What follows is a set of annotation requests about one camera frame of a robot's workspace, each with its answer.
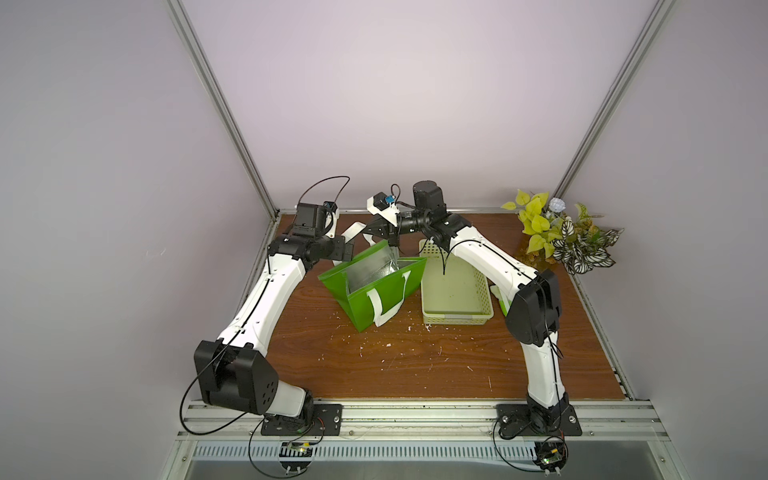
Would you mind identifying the green insulated delivery bag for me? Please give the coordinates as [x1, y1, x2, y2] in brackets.
[318, 222, 426, 332]

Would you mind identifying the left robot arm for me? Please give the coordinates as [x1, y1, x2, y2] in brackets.
[194, 201, 351, 430]

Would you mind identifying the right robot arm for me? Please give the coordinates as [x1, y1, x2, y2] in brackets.
[364, 180, 569, 431]

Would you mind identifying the pale green plastic basket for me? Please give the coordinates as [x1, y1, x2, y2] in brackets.
[419, 240, 494, 325]

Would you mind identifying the potted plant in amber vase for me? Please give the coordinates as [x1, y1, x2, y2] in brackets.
[502, 190, 623, 275]

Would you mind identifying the left controller board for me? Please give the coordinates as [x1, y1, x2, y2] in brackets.
[278, 441, 315, 478]

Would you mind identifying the controller board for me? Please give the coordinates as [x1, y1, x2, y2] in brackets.
[534, 437, 569, 475]
[278, 441, 315, 478]

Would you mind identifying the right controller board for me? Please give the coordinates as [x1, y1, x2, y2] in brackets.
[534, 437, 569, 475]

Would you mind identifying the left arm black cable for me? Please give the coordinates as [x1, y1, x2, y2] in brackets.
[296, 175, 352, 208]

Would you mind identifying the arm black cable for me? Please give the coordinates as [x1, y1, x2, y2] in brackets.
[490, 413, 547, 474]
[296, 175, 352, 208]

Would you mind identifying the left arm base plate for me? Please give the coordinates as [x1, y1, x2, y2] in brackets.
[260, 403, 343, 437]

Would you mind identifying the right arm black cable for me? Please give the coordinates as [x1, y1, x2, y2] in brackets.
[490, 413, 547, 474]

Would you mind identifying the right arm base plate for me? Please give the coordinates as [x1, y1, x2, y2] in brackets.
[496, 403, 583, 440]

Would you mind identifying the aluminium front rail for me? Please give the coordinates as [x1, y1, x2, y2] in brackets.
[173, 399, 670, 442]

